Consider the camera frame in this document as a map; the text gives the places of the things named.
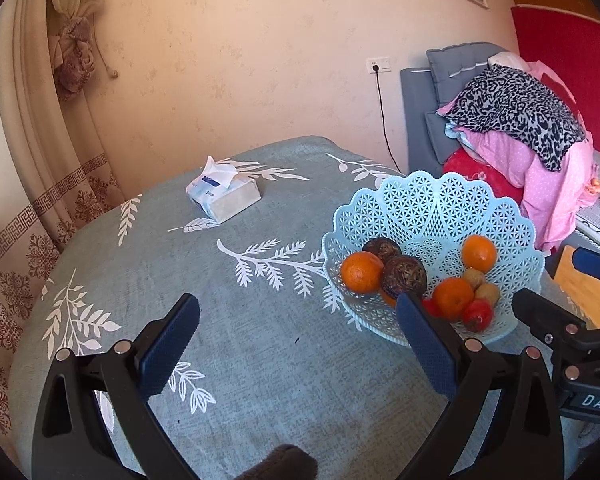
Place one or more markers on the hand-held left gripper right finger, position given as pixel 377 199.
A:
pixel 425 345

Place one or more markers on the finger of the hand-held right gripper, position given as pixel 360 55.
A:
pixel 595 266
pixel 535 310

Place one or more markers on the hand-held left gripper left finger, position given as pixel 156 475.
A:
pixel 170 340

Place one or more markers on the red tomato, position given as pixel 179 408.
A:
pixel 430 306
pixel 477 314

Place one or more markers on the large brown kiwi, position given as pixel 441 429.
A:
pixel 487 293

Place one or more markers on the orange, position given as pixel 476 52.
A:
pixel 387 299
pixel 361 272
pixel 479 252
pixel 452 298

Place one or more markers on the small brown kiwi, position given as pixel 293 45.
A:
pixel 472 276

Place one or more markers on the dark purple passion fruit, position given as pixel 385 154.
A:
pixel 380 247
pixel 404 275

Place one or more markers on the light blue lattice basket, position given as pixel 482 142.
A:
pixel 430 200

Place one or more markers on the wooden board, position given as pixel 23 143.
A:
pixel 575 285

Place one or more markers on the small pink toy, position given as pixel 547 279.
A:
pixel 596 185

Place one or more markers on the grey leaf-print tablecloth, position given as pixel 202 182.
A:
pixel 230 285

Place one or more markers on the pink cloth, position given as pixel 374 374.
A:
pixel 545 180

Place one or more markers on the red cloth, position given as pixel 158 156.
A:
pixel 475 172

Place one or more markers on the tissue pack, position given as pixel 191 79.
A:
pixel 225 195

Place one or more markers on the dark fuzzy cloth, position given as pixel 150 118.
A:
pixel 282 465

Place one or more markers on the leopard print cloth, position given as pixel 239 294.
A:
pixel 520 105

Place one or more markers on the red fabric panel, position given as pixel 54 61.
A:
pixel 565 35

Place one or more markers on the grey sofa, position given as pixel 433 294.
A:
pixel 415 110

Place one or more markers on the large grey cushion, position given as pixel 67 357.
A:
pixel 460 60

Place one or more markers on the beige patterned curtain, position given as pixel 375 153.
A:
pixel 30 110

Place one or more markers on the curtain tieback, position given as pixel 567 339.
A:
pixel 75 55

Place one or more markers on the white wall socket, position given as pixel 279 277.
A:
pixel 378 64

